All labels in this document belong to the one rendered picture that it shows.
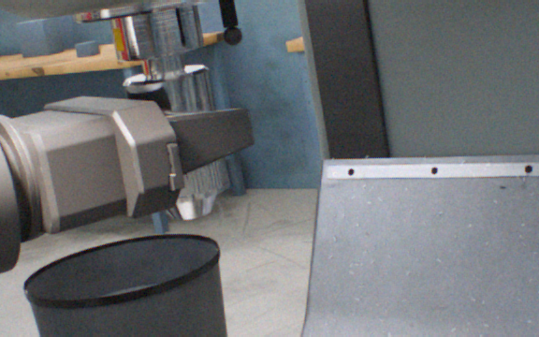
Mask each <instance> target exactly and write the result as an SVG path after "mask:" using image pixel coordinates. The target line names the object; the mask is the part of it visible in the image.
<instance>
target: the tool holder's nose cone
mask: <svg viewBox="0 0 539 337"><path fill-rule="evenodd" d="M215 199H216V196H214V197H211V198H205V199H202V200H198V201H194V202H189V203H183V204H177V205H175V207H173V208H170V209H167V211H168V213H169V214H170V216H171V217H172V218H173V219H178V220H182V219H191V218H196V217H199V216H202V215H205V214H207V213H209V212H211V210H212V206H213V204H214V201H215Z"/></svg>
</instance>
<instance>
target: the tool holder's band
mask: <svg viewBox="0 0 539 337"><path fill-rule="evenodd" d="M185 67H186V68H185V69H184V71H181V72H178V73H174V74H169V75H165V76H159V77H150V78H146V77H145V76H143V74H140V75H137V76H135V77H132V78H129V79H127V80H126V81H125V83H124V93H125V98H126V99H129V100H151V99H157V98H164V97H169V96H175V95H182V94H186V93H190V92H194V91H197V90H200V89H203V88H206V87H208V86H210V85H211V76H210V71H209V69H208V68H207V67H205V66H202V65H195V66H185Z"/></svg>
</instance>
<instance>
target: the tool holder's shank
mask: <svg viewBox="0 0 539 337"><path fill-rule="evenodd" d="M138 61H141V67H142V72H143V76H145V77H146V78H150V77H159V76H165V75H169V74H174V73H178V72H181V71H184V69H185V68H186V67H185V62H184V57H183V52H180V53H176V54H171V55H167V56H162V57H156V58H151V59H144V60H138Z"/></svg>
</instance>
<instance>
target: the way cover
mask: <svg viewBox="0 0 539 337"><path fill-rule="evenodd" d="M463 160H465V163H464V164H463V165H461V163H462V162H463ZM378 162H379V165H377V163H378ZM488 163H489V166H487V167H486V164H488ZM484 169H486V170H484ZM333 172H335V173H334V178H333V175H332V173H333ZM364 173H365V175H364ZM526 173H530V176H527V174H526ZM473 174H475V175H474V176H475V177H474V176H473ZM363 175H364V177H363ZM517 175H518V179H517ZM523 177H524V178H525V182H524V181H523ZM336 184H338V185H337V186H336V187H335V185H336ZM523 184H525V185H526V187H521V188H519V186H520V185H523ZM364 185H367V186H366V187H364V189H365V191H364V190H363V186H364ZM500 186H501V187H504V189H501V188H500ZM372 187H373V189H372ZM405 188H407V191H405ZM371 189H372V190H371ZM370 190H371V191H370ZM532 193H534V195H532V196H531V194H532ZM354 196H357V197H356V198H354V199H353V200H352V197H354ZM379 197H380V198H381V199H382V201H380V199H379ZM494 200H495V201H497V204H496V203H494V202H493V201H494ZM368 202H371V204H368ZM411 204H413V205H412V206H410V205H411ZM387 206H388V207H387ZM412 209H413V210H412ZM391 210H393V213H392V215H391ZM411 210H412V212H410V211H411ZM442 211H444V213H440V212H442ZM334 213H336V216H334ZM343 213H344V218H342V214H343ZM436 214H440V215H441V216H438V217H436ZM423 221H425V223H426V225H424V222H423ZM357 223H359V226H357ZM470 224H472V226H471V227H469V225H470ZM521 224H524V226H522V225H521ZM365 231H366V232H367V233H369V234H368V235H367V234H366V233H364V232H365ZM455 235H457V238H455ZM519 235H521V236H522V237H523V239H521V238H520V236H519ZM503 236H504V237H506V238H507V239H508V240H507V241H506V240H505V239H504V238H503ZM333 237H336V241H334V238H333ZM469 237H471V239H470V240H469ZM487 242H488V245H486V243H487ZM523 243H524V244H525V245H524V244H523ZM374 245H375V246H376V248H374ZM412 248H414V250H415V251H413V249H412ZM366 250H367V251H368V253H366V254H363V252H364V251H366ZM408 251H409V255H408V256H407V254H408ZM534 252H536V254H535V253H534ZM331 255H333V257H331V258H330V259H328V258H329V257H330V256H331ZM388 255H390V256H391V259H389V257H388ZM359 257H360V260H359V262H358V258H359ZM437 258H439V259H440V260H441V261H442V262H439V261H438V260H437ZM416 259H419V261H416ZM374 260H375V261H374ZM373 261H374V262H373ZM372 262H373V264H374V265H376V267H375V266H374V265H372ZM457 262H459V265H458V263H457ZM352 263H354V265H353V266H352V267H350V265H351V264H352ZM361 263H363V264H364V266H360V264H361ZM356 264H359V266H356ZM350 271H351V272H353V273H354V274H355V275H353V274H351V273H349V272H350ZM408 271H410V273H409V275H408V276H406V273H407V272H408ZM418 274H419V277H418ZM371 275H373V278H371ZM381 275H384V277H381ZM475 275H476V276H475ZM474 276H475V278H474ZM531 279H532V280H531ZM530 280H531V281H530ZM324 282H325V283H326V284H325V285H324V284H323V283H324ZM362 283H364V284H362ZM361 284H362V285H361ZM374 291H376V292H377V293H378V295H376V294H375V292H374ZM401 291H402V292H401ZM538 291H539V154H523V155H484V156H446V157H426V158H425V159H424V157H406V158H369V159H334V160H332V159H329V160H320V169H319V179H318V188H317V198H316V205H315V215H314V224H313V242H312V251H311V261H310V270H309V280H308V288H307V298H306V314H305V319H304V324H303V328H302V332H301V335H300V337H309V336H311V337H389V335H388V333H389V332H390V333H391V337H480V335H483V337H539V292H538ZM400 293H401V294H400ZM361 295H363V297H362V298H361V297H360V296H361ZM472 297H473V298H475V299H476V300H473V299H472ZM355 298H360V300H356V299H355ZM518 299H520V300H518ZM402 300H405V301H402ZM483 300H484V301H485V303H483ZM386 301H387V303H386ZM395 302H397V305H396V306H394V304H395ZM377 303H378V304H380V306H378V305H377ZM440 305H444V307H439V306H440ZM447 308H449V310H448V311H446V309H447ZM386 309H387V310H388V312H386ZM335 310H336V312H335V313H334V311H335ZM352 314H355V315H352ZM359 314H361V315H359ZM497 316H498V318H496V317H497ZM379 318H380V319H382V320H384V321H382V320H379ZM334 319H336V322H334V321H333V320H334ZM529 320H530V321H531V322H529V323H528V321H529ZM418 321H419V322H420V323H421V325H419V324H418ZM403 322H406V323H403ZM469 322H470V323H471V325H468V323H469ZM325 323H328V324H327V325H325ZM411 323H413V325H412V326H411V327H410V326H409V325H410V324H411ZM485 324H488V325H489V326H484V325H485ZM369 325H370V329H368V326H369ZM453 328H456V330H455V331H453V332H452V331H451V330H452V329H453ZM467 329H469V331H467ZM328 330H329V332H328V333H327V331H328ZM336 330H338V331H339V332H335V331H336ZM383 331H385V332H386V333H384V332H383ZM407 331H409V333H408V334H407ZM371 332H372V334H371Z"/></svg>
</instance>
